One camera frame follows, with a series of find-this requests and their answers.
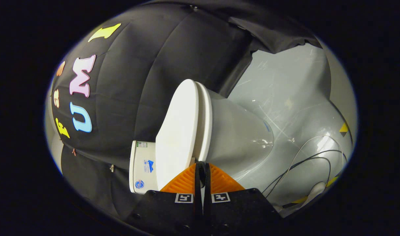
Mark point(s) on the black backdrop cloth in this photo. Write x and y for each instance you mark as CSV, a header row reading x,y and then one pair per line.
x,y
154,82

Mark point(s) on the white toilet seat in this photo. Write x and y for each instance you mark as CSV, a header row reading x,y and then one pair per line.
x,y
204,124

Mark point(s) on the yellow black floor tape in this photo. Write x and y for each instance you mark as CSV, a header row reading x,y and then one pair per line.
x,y
343,127

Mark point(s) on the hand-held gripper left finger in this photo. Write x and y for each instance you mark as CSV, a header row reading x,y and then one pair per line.
x,y
167,213

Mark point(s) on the white toilet bowl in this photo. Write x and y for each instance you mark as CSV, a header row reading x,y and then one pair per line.
x,y
239,134

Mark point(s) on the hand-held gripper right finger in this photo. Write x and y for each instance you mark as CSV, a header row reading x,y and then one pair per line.
x,y
239,213

